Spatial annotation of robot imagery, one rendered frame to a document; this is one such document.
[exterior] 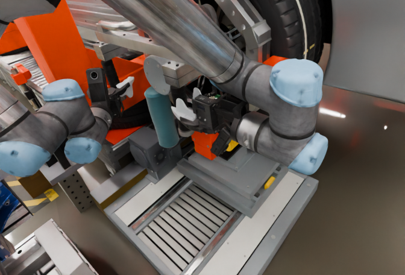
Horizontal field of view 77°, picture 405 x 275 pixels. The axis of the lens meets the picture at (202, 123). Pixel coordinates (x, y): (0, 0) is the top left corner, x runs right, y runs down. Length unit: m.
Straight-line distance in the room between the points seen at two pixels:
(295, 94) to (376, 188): 1.31
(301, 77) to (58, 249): 0.49
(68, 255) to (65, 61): 0.80
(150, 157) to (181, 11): 0.99
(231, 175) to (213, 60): 0.93
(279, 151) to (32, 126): 0.43
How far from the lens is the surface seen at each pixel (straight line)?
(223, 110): 0.54
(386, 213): 1.57
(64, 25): 1.14
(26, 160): 0.51
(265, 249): 1.23
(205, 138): 1.03
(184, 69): 0.60
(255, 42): 0.69
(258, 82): 0.43
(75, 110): 0.60
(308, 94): 0.39
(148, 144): 1.25
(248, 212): 1.26
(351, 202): 1.55
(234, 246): 1.24
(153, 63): 0.78
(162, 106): 0.96
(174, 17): 0.34
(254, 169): 1.30
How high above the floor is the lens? 1.18
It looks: 36 degrees down
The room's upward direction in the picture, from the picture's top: 9 degrees counter-clockwise
